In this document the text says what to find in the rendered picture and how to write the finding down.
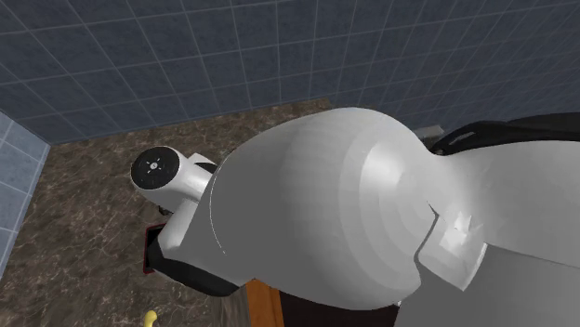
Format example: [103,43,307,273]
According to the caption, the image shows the black flat thing, red rim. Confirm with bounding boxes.
[142,223,168,276]

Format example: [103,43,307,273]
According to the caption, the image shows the grey flat block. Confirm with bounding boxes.
[413,124,445,141]

